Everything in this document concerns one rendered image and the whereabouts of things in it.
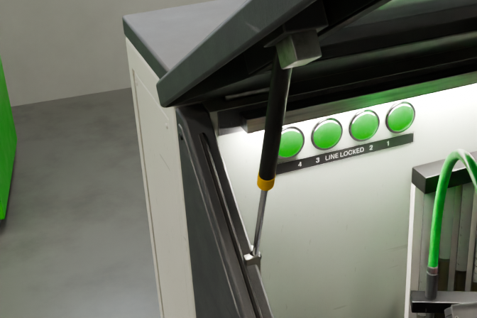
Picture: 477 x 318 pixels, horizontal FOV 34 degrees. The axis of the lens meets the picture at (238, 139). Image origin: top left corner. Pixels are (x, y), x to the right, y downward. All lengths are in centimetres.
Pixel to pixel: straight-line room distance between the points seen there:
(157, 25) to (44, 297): 210
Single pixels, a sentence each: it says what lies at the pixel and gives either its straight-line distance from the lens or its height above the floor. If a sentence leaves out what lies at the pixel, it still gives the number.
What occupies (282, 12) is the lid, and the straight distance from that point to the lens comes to 59.
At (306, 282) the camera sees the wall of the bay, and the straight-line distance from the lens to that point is 126.
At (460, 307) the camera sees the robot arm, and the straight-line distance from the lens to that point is 76.
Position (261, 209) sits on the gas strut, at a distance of 90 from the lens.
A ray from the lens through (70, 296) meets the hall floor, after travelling 319.
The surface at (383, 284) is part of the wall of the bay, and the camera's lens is 134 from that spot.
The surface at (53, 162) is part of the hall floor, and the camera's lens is 418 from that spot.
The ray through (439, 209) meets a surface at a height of 127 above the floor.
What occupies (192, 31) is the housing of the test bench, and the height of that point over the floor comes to 150.
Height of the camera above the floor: 189
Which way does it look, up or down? 27 degrees down
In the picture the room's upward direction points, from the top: 4 degrees counter-clockwise
